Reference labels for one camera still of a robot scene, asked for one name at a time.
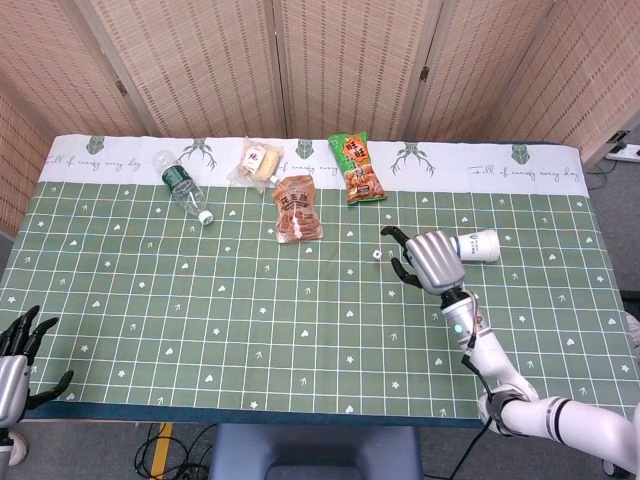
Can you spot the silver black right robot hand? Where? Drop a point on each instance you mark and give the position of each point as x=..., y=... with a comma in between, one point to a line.
x=435, y=260

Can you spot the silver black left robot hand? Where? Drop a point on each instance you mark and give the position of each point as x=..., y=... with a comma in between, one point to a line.
x=12, y=375

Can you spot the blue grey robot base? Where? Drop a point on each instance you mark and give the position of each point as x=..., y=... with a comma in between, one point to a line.
x=315, y=450

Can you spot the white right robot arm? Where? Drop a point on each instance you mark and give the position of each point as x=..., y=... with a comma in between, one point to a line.
x=492, y=355

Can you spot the white paper cup blue band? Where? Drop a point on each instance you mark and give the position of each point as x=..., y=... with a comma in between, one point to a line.
x=480, y=246

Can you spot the green snack bag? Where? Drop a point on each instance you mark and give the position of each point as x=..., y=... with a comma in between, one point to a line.
x=356, y=170

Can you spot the brown spouted food pouch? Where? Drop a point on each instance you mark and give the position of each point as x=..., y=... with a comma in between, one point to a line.
x=296, y=212

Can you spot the brass screen hinge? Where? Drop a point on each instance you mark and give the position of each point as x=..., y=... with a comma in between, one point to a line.
x=121, y=87
x=424, y=74

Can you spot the green grid tablecloth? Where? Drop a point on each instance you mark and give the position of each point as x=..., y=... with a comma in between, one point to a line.
x=250, y=300

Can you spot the clear bag of bread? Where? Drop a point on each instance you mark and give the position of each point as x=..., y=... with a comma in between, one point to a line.
x=260, y=162

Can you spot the white power strip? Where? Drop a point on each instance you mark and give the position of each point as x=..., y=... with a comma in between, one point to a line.
x=625, y=151

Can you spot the dark blue table cover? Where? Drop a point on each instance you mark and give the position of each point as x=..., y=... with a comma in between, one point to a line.
x=250, y=414

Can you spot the clear plastic water bottle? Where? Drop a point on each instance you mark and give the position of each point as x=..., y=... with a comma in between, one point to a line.
x=182, y=186

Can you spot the woven bamboo folding screen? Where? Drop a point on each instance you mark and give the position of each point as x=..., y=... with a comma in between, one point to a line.
x=200, y=60

